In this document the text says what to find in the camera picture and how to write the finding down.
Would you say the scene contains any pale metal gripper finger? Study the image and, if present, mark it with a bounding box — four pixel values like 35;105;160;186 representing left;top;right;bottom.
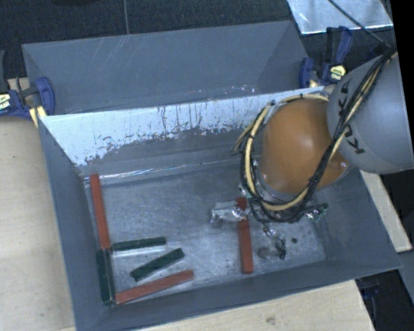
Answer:
215;197;245;216
209;208;248;227

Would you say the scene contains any red-brown block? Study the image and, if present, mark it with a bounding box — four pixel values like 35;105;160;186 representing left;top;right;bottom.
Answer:
88;172;112;251
230;196;259;276
112;268;199;306

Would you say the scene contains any dark green flat block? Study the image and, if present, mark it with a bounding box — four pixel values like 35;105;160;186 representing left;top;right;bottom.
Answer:
94;248;119;306
126;246;189;283
110;234;168;255

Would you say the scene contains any grey metal bin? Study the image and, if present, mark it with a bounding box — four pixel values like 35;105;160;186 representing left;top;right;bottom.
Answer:
20;0;408;331

